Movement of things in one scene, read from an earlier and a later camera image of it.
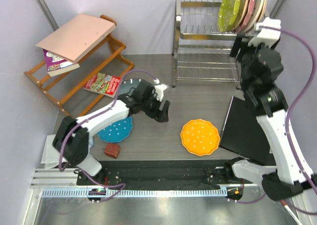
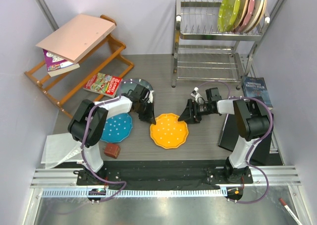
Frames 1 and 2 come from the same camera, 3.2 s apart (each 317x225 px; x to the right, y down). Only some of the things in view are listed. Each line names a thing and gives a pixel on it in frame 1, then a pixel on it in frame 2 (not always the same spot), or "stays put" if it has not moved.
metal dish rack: (201, 53) stays put
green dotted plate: (229, 11) stays put
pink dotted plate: (250, 10) stays put
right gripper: (241, 43) → (188, 114)
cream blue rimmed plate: (260, 1) stays put
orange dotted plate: (200, 137) → (169, 132)
